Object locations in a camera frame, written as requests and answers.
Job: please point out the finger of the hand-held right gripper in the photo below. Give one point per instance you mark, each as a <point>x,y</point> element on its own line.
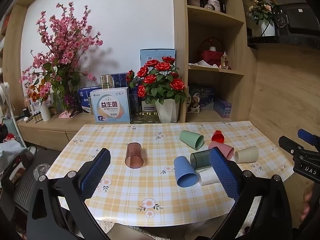
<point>308,137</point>
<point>290,145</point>

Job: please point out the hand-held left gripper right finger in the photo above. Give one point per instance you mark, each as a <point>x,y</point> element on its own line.
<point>225,172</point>

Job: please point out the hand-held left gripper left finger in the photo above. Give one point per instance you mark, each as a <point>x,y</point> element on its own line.
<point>96,172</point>

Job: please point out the white cup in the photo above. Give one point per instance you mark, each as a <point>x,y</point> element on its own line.
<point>207,177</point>

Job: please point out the pink cup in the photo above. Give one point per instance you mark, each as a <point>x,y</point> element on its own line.
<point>223,149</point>

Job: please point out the cream cup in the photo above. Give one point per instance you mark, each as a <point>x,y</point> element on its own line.
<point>246,154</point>

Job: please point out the transparent dark green cup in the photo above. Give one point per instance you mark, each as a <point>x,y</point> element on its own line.
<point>200,158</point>

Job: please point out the transparent red cup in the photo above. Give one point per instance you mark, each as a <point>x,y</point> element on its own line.
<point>217,136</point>

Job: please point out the blue cup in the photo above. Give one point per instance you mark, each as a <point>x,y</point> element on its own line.
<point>184,171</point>

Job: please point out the transparent brown cup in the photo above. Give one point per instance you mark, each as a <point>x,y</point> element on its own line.
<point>134,155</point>

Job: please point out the light green cup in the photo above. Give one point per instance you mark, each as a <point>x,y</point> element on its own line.
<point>191,140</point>

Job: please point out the person's right hand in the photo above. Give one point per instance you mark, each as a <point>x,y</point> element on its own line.
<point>307,201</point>

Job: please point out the yellow plaid floral tablecloth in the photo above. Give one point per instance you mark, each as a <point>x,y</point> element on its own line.
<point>150,180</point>

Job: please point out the crumpled clear plastic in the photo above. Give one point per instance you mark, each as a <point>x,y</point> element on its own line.
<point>41,170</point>

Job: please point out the wooden sideboard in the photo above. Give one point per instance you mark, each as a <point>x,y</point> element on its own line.
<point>50,132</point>

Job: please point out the pink face mask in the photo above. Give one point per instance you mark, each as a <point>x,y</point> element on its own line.
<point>66,115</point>

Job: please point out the purple blue box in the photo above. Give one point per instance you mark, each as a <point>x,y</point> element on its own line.
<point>222,107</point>

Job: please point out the white printed box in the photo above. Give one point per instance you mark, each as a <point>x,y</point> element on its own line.
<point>110,107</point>

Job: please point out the black ribbed mat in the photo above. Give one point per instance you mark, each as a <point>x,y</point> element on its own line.
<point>27,188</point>

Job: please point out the gold tray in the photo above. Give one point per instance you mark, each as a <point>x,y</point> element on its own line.
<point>143,118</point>

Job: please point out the brown snack box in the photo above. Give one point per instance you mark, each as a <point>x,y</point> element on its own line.
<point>193,105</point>

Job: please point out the blue and white box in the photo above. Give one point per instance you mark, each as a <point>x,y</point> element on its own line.
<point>83,97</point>

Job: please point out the blue snack box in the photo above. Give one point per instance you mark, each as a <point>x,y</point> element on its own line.
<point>203,96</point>

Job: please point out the white vase with small flowers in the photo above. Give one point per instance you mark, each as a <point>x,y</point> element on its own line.
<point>45,111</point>

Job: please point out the red rose bouquet white pot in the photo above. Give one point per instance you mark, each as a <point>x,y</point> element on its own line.
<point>167,112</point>

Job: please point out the dark blue box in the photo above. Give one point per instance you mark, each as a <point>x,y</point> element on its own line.
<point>121,80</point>

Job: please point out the clear glass bottle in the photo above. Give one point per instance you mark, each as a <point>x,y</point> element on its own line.
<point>224,60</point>

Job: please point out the white cloth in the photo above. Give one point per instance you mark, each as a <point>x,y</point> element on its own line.
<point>200,63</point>

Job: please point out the pink rose bouquet white pot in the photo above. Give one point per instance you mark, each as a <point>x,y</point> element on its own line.
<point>267,28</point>

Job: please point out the red basket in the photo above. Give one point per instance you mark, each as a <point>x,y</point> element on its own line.
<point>211,55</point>

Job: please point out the white standing fan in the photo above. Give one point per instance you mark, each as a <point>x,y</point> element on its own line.
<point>3,95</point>

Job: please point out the pink blossom flower arrangement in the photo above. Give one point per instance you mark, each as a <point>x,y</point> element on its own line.
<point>62,55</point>

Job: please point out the light blue tall box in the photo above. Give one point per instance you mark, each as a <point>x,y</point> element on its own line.
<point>156,55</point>

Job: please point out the wooden shelf unit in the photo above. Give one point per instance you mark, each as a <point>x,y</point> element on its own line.
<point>182,42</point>

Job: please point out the wall socket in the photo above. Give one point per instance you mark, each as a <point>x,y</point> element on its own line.
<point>86,68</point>

